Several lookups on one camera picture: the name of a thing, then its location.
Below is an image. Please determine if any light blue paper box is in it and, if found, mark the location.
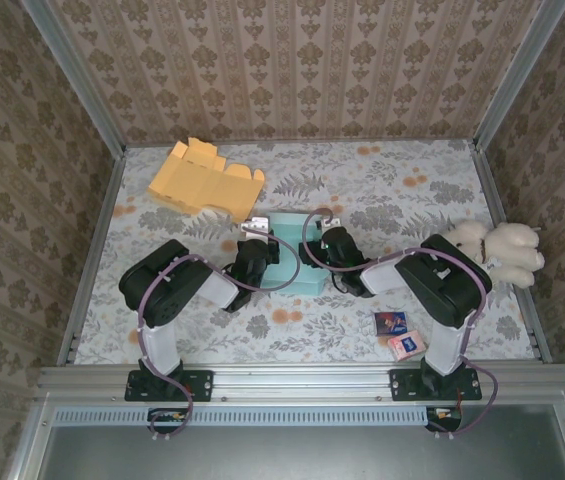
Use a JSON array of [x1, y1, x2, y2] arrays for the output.
[[265, 211, 334, 297]]

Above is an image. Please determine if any orange paper box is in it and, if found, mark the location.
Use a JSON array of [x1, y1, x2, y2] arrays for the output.
[[147, 137, 267, 225]]

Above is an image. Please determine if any dark blue small packet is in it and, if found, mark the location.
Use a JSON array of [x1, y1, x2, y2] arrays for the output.
[[371, 310, 410, 337]]

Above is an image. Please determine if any floral patterned table cover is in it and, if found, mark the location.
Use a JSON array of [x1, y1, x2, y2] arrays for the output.
[[74, 139, 536, 364]]

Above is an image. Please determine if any pink small packet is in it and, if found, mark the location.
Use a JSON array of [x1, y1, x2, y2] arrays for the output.
[[386, 329, 426, 361]]

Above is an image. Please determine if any black connector board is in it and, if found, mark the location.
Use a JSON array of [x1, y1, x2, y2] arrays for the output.
[[147, 407, 188, 435], [424, 405, 463, 434]]

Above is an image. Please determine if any white plush toy dog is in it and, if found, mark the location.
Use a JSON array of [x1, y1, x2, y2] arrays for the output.
[[441, 219, 546, 289]]

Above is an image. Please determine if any grey metal sheet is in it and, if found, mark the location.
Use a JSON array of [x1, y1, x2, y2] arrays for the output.
[[36, 404, 565, 480]]

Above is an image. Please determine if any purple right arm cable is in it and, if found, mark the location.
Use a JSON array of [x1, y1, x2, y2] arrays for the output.
[[301, 209, 501, 441]]

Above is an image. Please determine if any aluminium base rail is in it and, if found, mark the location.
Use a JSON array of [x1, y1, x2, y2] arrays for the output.
[[36, 362, 565, 404]]

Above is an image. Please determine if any white slotted cable duct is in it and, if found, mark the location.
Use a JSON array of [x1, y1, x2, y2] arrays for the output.
[[51, 405, 426, 427]]

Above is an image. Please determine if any aluminium table side rail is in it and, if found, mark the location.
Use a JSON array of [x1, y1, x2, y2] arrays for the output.
[[59, 149, 127, 366], [471, 144, 554, 364]]

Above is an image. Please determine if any aluminium frame post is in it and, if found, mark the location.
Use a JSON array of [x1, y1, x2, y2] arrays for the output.
[[471, 0, 565, 151], [20, 0, 128, 157]]

